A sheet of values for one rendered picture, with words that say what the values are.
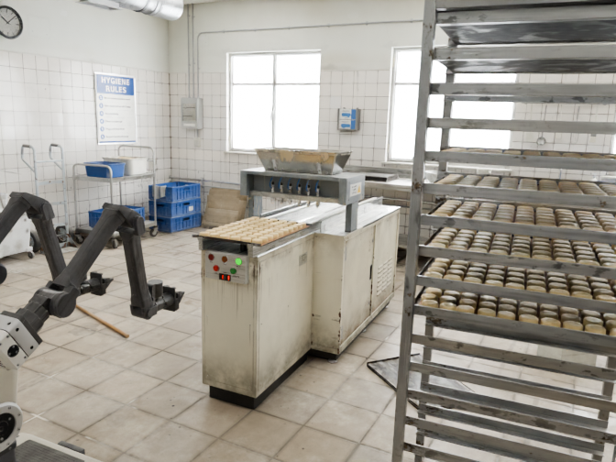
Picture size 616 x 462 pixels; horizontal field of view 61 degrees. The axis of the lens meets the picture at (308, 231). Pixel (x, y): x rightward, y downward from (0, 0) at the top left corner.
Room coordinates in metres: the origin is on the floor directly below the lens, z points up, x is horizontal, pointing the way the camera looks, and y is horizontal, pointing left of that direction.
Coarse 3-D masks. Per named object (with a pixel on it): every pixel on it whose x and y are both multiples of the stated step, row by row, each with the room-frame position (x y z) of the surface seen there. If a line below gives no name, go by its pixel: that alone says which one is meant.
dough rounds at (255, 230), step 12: (216, 228) 2.74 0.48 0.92; (228, 228) 2.76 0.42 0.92; (240, 228) 2.76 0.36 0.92; (252, 228) 2.78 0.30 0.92; (264, 228) 2.80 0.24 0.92; (276, 228) 2.79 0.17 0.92; (288, 228) 2.80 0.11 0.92; (300, 228) 2.90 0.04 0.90; (240, 240) 2.56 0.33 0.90; (252, 240) 2.50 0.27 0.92; (264, 240) 2.54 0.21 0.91
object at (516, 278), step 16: (432, 272) 1.53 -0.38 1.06; (448, 272) 1.54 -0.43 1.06; (464, 272) 1.59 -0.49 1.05; (480, 272) 1.56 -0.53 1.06; (496, 272) 1.55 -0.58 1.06; (512, 272) 1.56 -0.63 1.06; (528, 272) 1.58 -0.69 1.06; (544, 272) 1.64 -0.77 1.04; (512, 288) 1.41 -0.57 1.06; (528, 288) 1.41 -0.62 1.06; (544, 288) 1.45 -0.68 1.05; (560, 288) 1.42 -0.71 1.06; (576, 288) 1.42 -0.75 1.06; (592, 288) 1.45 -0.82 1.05; (608, 288) 1.44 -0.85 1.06
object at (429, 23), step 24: (432, 0) 1.45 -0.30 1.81; (432, 24) 1.45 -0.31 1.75; (432, 48) 1.45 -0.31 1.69; (432, 72) 1.47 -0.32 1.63; (408, 240) 1.46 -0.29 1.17; (408, 264) 1.46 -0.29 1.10; (408, 288) 1.46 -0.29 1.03; (408, 312) 1.46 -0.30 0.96; (408, 336) 1.45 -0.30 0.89; (408, 360) 1.45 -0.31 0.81; (408, 384) 1.47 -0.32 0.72
